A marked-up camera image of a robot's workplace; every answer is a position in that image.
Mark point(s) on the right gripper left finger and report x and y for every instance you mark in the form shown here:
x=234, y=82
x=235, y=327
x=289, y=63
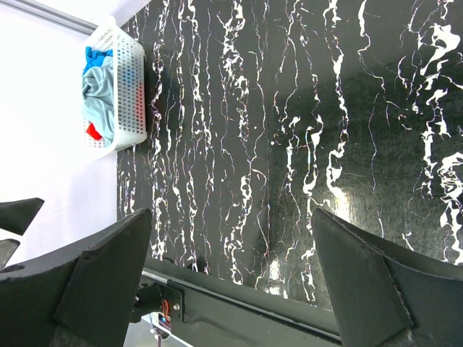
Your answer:
x=61, y=335

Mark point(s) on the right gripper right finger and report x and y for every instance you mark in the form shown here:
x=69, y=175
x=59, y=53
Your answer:
x=383, y=294

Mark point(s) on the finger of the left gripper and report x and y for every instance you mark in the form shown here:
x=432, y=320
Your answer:
x=7, y=248
x=16, y=216

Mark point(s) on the red t-shirt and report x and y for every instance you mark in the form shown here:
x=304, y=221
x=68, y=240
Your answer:
x=92, y=132

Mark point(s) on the white plastic basket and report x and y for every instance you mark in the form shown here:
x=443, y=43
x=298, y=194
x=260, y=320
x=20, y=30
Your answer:
x=129, y=90

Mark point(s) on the grey t-shirt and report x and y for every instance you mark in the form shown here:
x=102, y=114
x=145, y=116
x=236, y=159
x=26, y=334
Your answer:
x=98, y=98

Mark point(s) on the blue t-shirt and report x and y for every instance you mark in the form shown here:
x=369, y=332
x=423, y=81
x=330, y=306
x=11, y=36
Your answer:
x=95, y=58

